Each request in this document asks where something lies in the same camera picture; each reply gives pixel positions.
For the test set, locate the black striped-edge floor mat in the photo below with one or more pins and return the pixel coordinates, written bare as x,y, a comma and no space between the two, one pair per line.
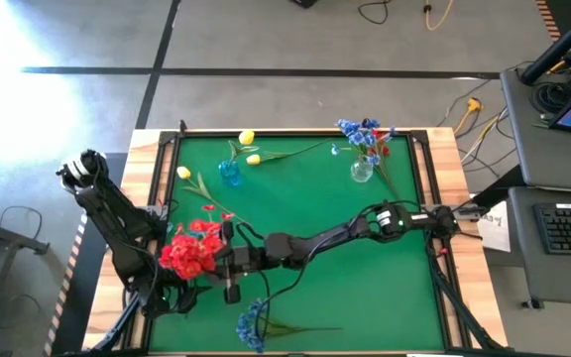
548,20
79,297

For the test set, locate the blue glass vase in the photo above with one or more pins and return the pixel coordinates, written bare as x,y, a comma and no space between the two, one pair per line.
230,174

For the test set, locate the silver mounting bracket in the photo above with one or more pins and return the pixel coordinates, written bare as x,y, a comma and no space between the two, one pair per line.
469,210

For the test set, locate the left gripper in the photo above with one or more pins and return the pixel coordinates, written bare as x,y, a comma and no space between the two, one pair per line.
169,297

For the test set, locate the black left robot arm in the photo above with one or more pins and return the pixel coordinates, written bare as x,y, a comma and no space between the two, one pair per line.
112,218

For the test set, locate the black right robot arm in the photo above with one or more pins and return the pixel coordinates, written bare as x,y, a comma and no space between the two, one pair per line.
335,235

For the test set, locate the clear glass vase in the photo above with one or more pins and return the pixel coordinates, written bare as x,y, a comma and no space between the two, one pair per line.
361,172

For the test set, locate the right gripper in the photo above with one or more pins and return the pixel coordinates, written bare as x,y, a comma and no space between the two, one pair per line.
248,259

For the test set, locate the green table mat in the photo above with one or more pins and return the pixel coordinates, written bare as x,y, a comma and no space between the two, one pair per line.
355,297

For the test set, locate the small red connector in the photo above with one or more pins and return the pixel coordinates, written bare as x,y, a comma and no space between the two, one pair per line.
441,253

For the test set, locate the black table clamp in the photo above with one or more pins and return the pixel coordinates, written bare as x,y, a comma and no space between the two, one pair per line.
182,125

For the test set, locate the white paper sheet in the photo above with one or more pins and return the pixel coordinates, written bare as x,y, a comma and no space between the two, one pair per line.
493,228

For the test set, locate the black computer keyboard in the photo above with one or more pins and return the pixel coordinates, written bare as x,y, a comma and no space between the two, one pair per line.
570,228

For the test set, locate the blue artificial flower bunch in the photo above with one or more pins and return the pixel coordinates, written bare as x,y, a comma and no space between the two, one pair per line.
351,130
251,332
371,140

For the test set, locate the black aluminium table frame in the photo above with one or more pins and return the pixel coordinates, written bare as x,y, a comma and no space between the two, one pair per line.
419,138

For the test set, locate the black floor stand post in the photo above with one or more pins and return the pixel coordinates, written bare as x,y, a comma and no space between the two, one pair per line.
304,2

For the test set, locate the grey computer desk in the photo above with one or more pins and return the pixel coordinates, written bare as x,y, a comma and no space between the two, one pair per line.
538,154

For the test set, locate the grey metal stand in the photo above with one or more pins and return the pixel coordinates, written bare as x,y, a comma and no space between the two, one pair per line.
13,237

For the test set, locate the yellow artificial tulip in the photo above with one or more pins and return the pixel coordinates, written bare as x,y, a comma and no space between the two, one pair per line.
184,172
247,137
253,159

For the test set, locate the black monitor pole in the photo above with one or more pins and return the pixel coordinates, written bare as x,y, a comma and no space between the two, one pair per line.
558,47

